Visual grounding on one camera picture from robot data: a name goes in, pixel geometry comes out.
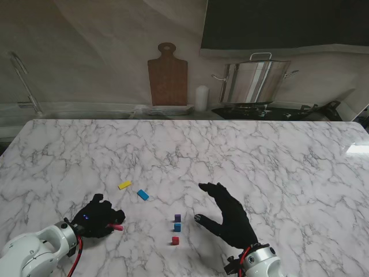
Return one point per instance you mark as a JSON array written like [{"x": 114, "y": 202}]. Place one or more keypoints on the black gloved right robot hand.
[{"x": 233, "y": 219}]

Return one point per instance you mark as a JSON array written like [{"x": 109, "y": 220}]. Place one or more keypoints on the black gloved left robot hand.
[{"x": 96, "y": 219}]

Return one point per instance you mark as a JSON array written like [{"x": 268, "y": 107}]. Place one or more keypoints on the pink domino block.
[{"x": 118, "y": 228}]

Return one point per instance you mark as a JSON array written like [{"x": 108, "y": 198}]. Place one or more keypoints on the purple domino block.
[{"x": 177, "y": 217}]

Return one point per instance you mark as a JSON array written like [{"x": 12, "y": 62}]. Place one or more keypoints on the blue domino block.
[
  {"x": 143, "y": 194},
  {"x": 177, "y": 227}
]

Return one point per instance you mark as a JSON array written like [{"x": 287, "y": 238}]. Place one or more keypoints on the red domino block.
[{"x": 175, "y": 241}]

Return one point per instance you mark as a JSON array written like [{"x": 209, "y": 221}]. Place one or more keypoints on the yellow domino block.
[{"x": 124, "y": 185}]

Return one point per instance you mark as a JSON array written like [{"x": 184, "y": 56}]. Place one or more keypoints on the steel kitchen sink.
[{"x": 86, "y": 115}]

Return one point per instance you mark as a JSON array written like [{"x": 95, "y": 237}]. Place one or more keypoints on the black gas stove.
[{"x": 248, "y": 111}]

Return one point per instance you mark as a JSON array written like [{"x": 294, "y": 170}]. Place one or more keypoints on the white cylinder candle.
[{"x": 202, "y": 98}]

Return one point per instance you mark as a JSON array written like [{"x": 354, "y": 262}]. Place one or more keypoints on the stack of white plates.
[{"x": 170, "y": 110}]

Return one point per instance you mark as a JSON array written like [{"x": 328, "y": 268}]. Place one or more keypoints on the black frying pan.
[{"x": 323, "y": 112}]

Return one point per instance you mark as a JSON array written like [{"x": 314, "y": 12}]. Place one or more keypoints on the large steel stock pot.
[{"x": 256, "y": 80}]

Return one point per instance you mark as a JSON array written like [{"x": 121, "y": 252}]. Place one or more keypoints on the chrome kitchen faucet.
[{"x": 26, "y": 83}]

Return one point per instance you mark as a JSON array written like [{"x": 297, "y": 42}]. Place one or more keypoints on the brown wooden cutting board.
[{"x": 168, "y": 80}]

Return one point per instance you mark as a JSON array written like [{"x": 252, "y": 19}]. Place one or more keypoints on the dark range hood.
[{"x": 288, "y": 23}]

